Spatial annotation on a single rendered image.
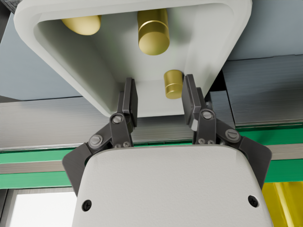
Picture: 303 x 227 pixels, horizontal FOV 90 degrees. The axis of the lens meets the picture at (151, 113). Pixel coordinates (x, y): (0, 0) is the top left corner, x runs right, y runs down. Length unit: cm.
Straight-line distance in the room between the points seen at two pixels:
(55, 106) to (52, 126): 5
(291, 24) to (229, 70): 10
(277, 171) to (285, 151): 4
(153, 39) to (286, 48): 26
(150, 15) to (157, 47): 3
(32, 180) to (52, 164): 5
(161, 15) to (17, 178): 45
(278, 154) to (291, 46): 19
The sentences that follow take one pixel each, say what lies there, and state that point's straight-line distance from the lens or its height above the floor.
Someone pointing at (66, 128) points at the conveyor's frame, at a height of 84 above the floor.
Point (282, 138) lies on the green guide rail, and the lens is 33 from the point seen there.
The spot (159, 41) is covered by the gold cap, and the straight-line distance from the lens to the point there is 18.
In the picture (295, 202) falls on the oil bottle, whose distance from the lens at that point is 45.
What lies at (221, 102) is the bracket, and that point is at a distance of 28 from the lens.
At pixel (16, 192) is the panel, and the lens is 71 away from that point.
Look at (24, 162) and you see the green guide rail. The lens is 48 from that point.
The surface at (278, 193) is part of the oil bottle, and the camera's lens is 44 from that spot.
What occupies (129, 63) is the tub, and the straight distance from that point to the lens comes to 27.
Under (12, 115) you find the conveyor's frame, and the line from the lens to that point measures 52.
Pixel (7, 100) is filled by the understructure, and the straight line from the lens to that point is 90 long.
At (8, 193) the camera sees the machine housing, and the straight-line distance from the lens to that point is 77.
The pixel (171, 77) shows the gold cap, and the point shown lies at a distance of 28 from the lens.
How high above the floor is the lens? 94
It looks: 20 degrees down
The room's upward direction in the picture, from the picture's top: 177 degrees clockwise
